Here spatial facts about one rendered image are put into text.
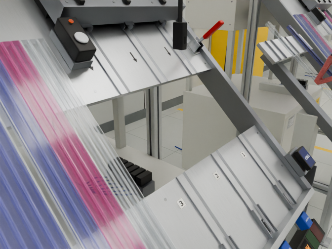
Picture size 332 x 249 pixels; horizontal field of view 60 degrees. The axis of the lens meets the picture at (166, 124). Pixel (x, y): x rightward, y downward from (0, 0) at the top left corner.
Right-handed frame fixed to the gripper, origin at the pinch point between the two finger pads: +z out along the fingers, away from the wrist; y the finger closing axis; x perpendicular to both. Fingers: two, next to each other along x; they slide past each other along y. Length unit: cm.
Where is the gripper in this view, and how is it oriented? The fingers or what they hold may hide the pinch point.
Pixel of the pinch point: (319, 80)
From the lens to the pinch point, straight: 86.5
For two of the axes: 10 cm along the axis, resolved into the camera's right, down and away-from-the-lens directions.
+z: -5.2, 5.3, 6.7
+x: 5.6, 8.0, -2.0
